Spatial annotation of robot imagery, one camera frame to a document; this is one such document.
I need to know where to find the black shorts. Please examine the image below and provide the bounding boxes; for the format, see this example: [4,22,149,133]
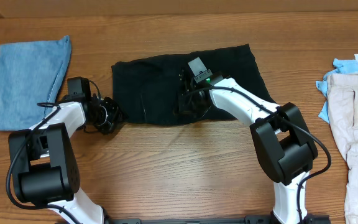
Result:
[111,44,273,126]

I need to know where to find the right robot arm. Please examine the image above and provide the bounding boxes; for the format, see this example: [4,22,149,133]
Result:
[177,69,318,223]

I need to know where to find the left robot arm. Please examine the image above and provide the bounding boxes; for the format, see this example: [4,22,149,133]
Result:
[6,77,124,223]

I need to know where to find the folded blue denim cloth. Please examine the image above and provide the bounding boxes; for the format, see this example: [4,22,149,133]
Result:
[0,35,72,131]

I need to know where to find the light blue garment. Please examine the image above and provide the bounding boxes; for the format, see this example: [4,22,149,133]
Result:
[314,54,358,124]

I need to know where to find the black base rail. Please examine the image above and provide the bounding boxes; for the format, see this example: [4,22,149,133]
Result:
[54,214,331,224]

